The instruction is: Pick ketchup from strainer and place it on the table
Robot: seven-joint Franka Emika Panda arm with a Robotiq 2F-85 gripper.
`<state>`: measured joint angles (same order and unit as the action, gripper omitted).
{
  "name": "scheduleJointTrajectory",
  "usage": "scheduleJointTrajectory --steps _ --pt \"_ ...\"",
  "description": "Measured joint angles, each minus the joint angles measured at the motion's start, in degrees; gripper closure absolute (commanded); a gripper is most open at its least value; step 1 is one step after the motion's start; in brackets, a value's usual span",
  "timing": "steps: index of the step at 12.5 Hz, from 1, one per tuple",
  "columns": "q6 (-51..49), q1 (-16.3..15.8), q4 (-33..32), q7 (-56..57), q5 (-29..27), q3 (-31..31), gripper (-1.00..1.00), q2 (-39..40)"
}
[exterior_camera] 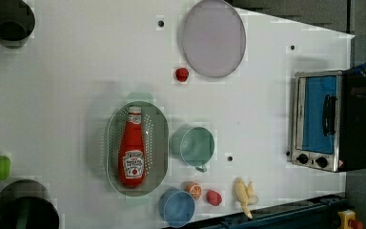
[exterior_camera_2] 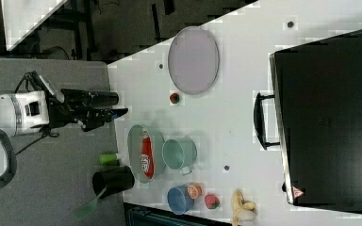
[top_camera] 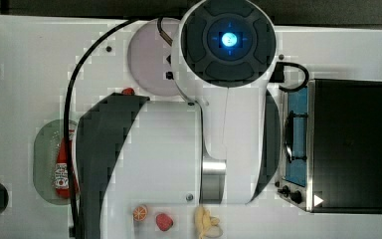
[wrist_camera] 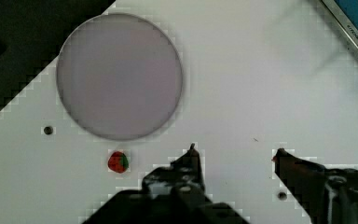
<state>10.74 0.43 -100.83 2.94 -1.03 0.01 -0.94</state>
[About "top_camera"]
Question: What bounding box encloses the red ketchup bottle plush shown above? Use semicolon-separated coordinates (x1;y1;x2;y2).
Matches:
54;138;70;199

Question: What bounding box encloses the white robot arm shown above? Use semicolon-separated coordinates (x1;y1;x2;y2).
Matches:
74;0;278;239

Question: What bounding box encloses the small red toy fruit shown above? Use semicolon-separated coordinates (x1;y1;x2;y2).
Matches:
121;88;135;96

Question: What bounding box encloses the lilac round plate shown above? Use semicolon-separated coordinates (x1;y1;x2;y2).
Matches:
127;19;179;97

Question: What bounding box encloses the peeled banana toy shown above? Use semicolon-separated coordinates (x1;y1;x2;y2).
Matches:
194;206;223;239

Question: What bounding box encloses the red strawberry toy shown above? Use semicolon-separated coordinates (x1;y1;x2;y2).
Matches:
156;213;173;231

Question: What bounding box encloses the orange slice toy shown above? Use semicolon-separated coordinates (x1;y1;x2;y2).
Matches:
132;205;148;222

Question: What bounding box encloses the black toaster oven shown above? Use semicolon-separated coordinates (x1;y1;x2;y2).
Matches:
276;79;382;214

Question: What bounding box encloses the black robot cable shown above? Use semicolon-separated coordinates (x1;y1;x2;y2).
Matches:
63;18;140;237

